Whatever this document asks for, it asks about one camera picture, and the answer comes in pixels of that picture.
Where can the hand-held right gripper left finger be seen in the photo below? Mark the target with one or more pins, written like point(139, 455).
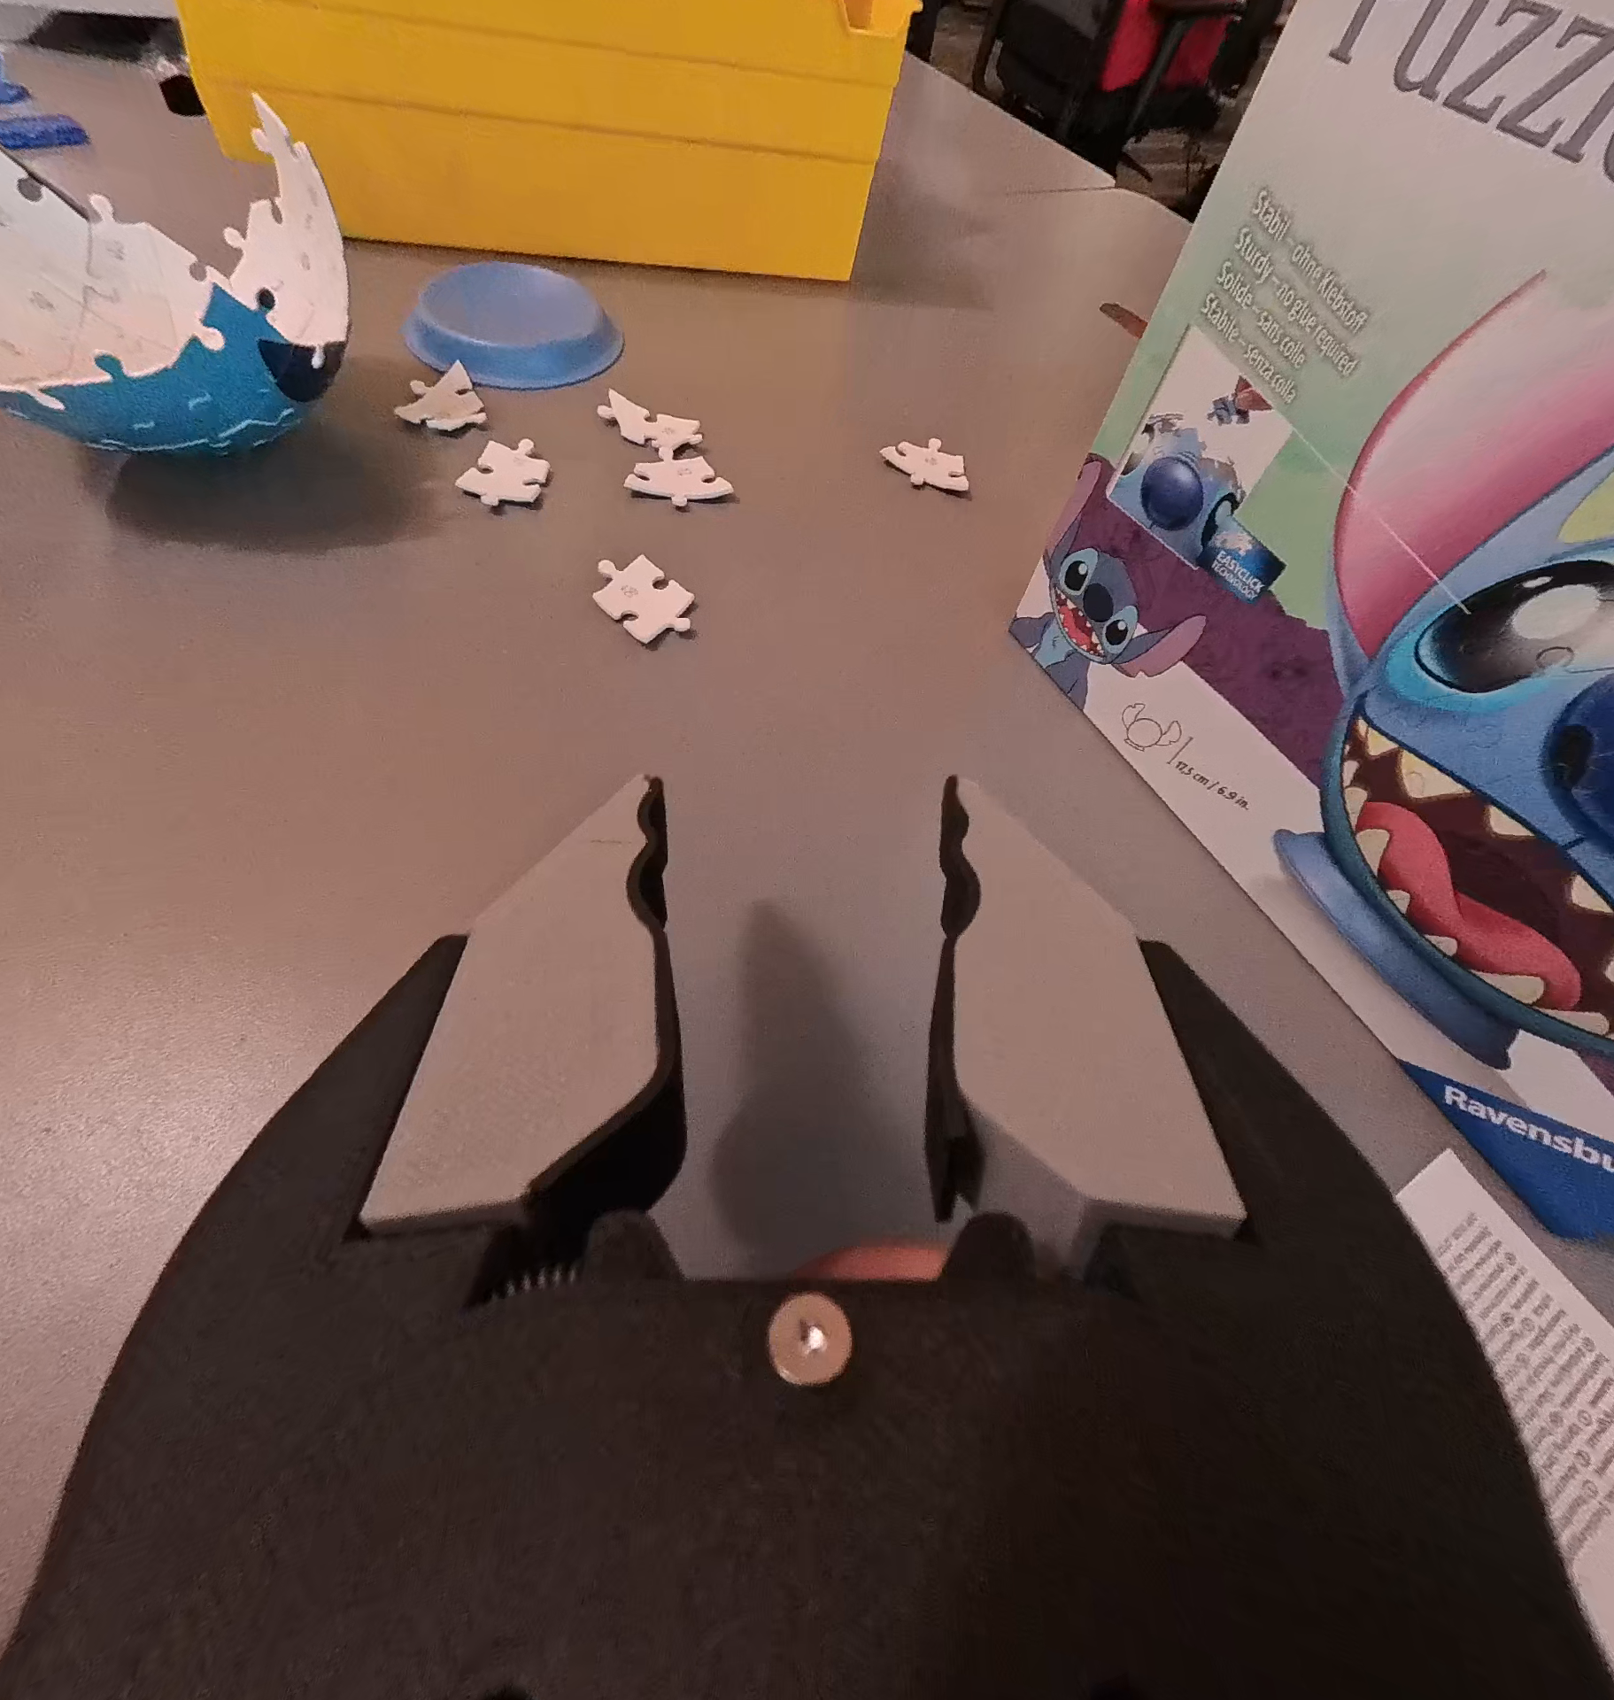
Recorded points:
point(527, 1023)

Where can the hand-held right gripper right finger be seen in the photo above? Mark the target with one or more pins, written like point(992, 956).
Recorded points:
point(1085, 1049)

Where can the white puzzle pieces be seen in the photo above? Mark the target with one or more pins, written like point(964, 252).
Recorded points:
point(643, 598)

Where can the partly built puzzle ball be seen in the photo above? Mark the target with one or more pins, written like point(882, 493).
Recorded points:
point(89, 292)

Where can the cartoon printed puzzle box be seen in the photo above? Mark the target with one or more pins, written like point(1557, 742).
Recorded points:
point(1417, 531)

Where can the white printed leaflet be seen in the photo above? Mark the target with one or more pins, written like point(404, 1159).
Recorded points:
point(1550, 1328)

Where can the yellow plastic bin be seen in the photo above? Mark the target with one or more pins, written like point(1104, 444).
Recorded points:
point(554, 159)

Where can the dark office chair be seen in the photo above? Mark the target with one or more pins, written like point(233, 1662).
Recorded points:
point(1058, 80)

